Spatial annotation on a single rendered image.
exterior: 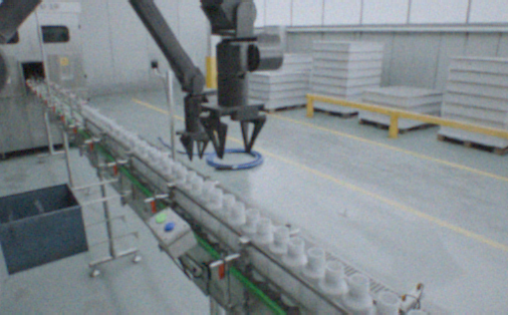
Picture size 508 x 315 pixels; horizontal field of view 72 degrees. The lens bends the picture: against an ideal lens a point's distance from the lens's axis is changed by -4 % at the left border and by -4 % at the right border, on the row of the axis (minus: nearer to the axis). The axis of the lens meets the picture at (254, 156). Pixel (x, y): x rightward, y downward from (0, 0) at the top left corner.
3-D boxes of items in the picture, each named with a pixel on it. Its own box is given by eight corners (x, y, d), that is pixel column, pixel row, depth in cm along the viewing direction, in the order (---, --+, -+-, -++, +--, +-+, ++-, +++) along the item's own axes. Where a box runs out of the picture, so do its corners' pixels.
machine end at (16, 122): (98, 146, 559) (80, 2, 493) (-6, 162, 481) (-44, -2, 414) (77, 126, 681) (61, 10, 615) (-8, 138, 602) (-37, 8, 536)
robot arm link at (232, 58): (208, 38, 62) (226, 38, 58) (240, 37, 66) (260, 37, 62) (210, 78, 64) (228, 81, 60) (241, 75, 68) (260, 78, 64)
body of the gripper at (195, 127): (174, 136, 113) (173, 113, 111) (203, 131, 119) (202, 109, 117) (184, 141, 108) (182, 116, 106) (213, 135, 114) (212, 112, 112)
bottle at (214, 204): (203, 239, 114) (201, 191, 108) (216, 231, 118) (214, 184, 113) (218, 245, 110) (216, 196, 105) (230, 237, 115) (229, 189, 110)
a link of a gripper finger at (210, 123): (252, 158, 67) (252, 108, 64) (219, 166, 63) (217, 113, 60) (232, 150, 72) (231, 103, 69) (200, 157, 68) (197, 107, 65)
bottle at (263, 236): (261, 286, 92) (262, 229, 87) (247, 274, 97) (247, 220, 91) (279, 276, 96) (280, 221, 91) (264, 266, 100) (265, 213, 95)
